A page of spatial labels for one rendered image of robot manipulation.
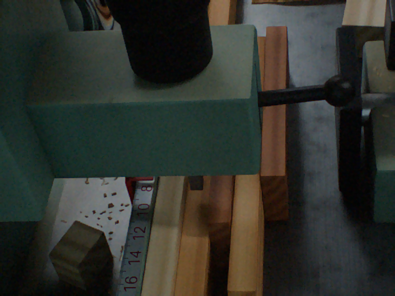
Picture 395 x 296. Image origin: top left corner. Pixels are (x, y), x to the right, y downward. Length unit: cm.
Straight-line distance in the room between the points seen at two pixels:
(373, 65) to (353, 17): 9
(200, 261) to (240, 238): 3
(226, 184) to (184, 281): 8
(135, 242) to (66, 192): 26
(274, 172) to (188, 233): 8
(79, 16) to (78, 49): 12
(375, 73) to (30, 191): 28
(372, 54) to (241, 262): 21
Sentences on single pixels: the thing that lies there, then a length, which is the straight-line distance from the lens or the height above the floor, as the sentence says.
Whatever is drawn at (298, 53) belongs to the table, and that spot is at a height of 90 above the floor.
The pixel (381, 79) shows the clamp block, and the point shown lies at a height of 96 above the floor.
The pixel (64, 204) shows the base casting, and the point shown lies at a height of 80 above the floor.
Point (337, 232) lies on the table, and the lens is 58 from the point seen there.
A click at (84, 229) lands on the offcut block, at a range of 69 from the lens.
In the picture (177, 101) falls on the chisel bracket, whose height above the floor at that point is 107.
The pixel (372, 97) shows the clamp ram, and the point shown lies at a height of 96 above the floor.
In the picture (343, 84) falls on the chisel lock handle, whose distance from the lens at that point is 47.
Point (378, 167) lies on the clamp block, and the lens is 54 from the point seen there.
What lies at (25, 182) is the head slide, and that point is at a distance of 46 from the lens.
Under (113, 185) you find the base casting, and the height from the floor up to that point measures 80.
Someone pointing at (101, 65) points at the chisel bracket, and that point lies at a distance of 47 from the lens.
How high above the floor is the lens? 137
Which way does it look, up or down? 47 degrees down
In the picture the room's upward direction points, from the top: 11 degrees counter-clockwise
